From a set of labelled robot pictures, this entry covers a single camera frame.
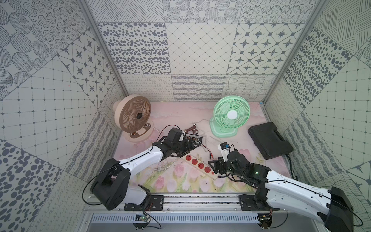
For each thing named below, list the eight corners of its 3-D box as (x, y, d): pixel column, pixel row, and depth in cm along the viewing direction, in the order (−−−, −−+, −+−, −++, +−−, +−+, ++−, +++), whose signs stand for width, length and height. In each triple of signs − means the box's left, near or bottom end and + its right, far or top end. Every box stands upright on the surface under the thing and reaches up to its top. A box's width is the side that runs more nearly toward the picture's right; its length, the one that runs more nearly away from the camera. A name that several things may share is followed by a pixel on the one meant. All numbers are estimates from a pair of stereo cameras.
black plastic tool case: (265, 161, 90) (269, 157, 86) (246, 131, 104) (248, 127, 100) (290, 153, 94) (295, 149, 89) (268, 125, 108) (271, 121, 104)
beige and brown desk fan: (129, 146, 97) (107, 115, 72) (136, 124, 109) (119, 91, 84) (150, 146, 97) (136, 116, 72) (155, 124, 109) (144, 91, 84)
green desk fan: (211, 140, 101) (217, 110, 76) (209, 126, 108) (215, 95, 84) (239, 140, 101) (255, 110, 76) (236, 126, 108) (249, 95, 84)
